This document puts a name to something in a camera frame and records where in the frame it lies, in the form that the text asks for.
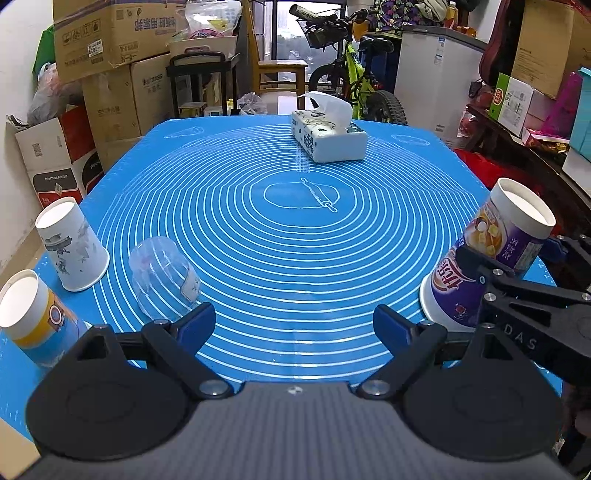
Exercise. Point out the blue silicone baking mat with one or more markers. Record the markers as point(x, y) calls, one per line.
point(294, 256)

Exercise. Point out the red white cardboard box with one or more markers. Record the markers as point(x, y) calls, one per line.
point(59, 156)

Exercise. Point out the lower stacked cardboard box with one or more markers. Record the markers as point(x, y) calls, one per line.
point(125, 103)

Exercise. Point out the large top cardboard box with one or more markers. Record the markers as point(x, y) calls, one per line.
point(92, 37)

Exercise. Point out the black metal rack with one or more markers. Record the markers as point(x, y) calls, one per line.
point(197, 64)

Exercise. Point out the yellow blue paper cup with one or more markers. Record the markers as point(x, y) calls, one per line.
point(36, 320)

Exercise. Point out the tall brown cardboard box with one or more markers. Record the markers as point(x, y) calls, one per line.
point(554, 42)

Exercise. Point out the green black bicycle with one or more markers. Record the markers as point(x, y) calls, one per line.
point(350, 76)

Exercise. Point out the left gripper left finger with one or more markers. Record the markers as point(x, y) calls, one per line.
point(172, 350)

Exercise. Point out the green white product box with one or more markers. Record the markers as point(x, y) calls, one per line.
point(511, 102)

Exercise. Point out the white patterned paper cup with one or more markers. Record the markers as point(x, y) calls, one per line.
point(74, 249)

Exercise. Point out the white chest freezer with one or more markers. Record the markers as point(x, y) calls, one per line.
point(436, 68)

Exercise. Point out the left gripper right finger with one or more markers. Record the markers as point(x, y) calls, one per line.
point(413, 347)

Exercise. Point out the wooden chair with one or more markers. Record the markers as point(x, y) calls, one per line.
point(258, 67)

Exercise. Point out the dark wooden shelf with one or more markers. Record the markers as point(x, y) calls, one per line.
point(541, 173)

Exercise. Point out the purple white paper cup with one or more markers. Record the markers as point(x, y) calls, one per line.
point(507, 233)

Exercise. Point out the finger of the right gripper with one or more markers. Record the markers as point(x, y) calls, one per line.
point(568, 260)
point(481, 270)

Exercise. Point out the white tissue box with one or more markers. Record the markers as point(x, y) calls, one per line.
point(327, 132)

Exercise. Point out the clear plastic cup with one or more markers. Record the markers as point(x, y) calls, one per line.
point(164, 282)

